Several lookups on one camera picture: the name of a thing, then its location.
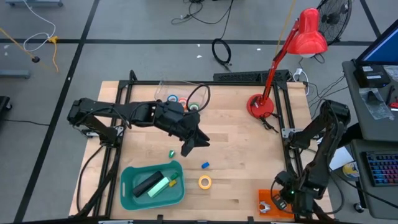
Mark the clear plastic bag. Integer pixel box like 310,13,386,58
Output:
358,87,395,121

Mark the backlit keyboard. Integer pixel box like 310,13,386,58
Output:
361,151,398,188

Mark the black floor cable bundle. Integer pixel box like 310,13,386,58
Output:
170,0,234,40

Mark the pale green stapler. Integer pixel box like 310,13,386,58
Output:
146,176,172,199

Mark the black lamp cable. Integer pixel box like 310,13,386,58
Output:
259,112,280,134

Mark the black stapler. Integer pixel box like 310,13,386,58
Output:
132,170,165,198

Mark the white paper sheet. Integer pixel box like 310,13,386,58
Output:
329,146,354,172

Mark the white floor cable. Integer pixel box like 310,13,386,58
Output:
22,0,57,53

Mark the teal plastic bin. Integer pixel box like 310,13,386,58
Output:
119,159,187,212

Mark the coiled black floor cable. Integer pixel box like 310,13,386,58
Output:
211,37,233,67

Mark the black floor fan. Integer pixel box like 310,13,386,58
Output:
317,0,354,46

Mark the grey keyboard cart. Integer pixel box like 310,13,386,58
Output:
349,138,398,221

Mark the white power adapter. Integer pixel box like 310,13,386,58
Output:
293,67,309,96

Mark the grey stand base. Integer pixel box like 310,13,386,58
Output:
0,69,31,80
4,0,64,8

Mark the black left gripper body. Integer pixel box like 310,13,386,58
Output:
154,100,202,143

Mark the red desk lamp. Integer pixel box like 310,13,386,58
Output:
246,7,329,120

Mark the yellow floor cord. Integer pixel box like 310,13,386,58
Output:
0,27,60,73

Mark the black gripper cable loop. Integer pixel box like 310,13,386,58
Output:
185,83,212,114

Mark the black caster foot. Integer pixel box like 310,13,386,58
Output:
0,95,13,113

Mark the grey desk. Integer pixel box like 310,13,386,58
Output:
341,60,398,143

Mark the clear plastic container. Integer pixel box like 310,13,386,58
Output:
154,80,211,110

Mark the black box device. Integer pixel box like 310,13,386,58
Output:
353,64,392,89

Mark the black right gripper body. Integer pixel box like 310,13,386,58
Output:
274,170,314,216

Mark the black perforated metal bar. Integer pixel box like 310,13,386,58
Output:
213,69,292,83

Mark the computer monitor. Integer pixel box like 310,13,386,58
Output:
355,19,398,67

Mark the silver staple remover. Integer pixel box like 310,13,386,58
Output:
259,201,273,214

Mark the thin yellow cord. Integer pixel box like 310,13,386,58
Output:
274,0,298,57

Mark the black aluminium table frame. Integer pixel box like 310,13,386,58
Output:
69,69,335,224

